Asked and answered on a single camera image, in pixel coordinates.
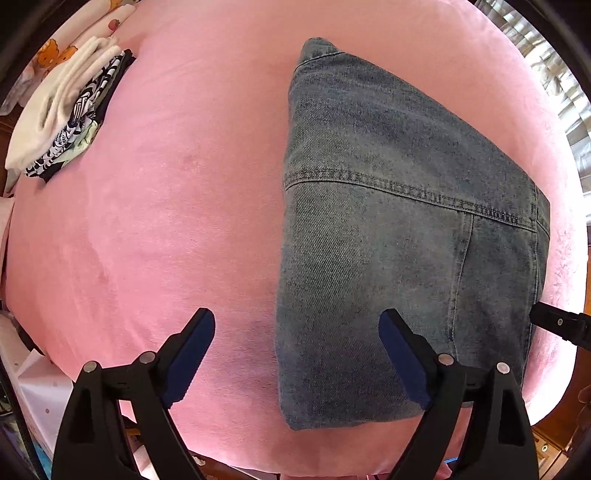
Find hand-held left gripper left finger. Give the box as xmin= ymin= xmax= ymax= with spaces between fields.
xmin=51 ymin=307 xmax=217 ymax=480

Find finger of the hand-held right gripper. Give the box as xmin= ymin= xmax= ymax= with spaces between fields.
xmin=529 ymin=302 xmax=591 ymax=343

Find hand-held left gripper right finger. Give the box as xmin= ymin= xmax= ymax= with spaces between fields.
xmin=378 ymin=308 xmax=541 ymax=480

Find blue denim jacket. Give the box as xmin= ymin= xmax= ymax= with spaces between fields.
xmin=274 ymin=38 xmax=552 ymax=432

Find wooden drawer cabinet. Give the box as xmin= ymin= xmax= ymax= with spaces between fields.
xmin=531 ymin=397 xmax=591 ymax=476

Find white dotted paper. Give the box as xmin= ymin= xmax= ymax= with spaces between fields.
xmin=0 ymin=314 xmax=93 ymax=462

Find light green folded garment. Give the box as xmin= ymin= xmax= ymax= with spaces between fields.
xmin=46 ymin=121 xmax=100 ymax=167

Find wooden headboard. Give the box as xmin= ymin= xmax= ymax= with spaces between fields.
xmin=0 ymin=113 xmax=21 ymax=197

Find cream folded garment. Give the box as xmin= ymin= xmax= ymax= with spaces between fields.
xmin=4 ymin=36 xmax=121 ymax=171

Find bear print quilt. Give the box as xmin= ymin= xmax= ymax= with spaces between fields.
xmin=0 ymin=0 xmax=148 ymax=104

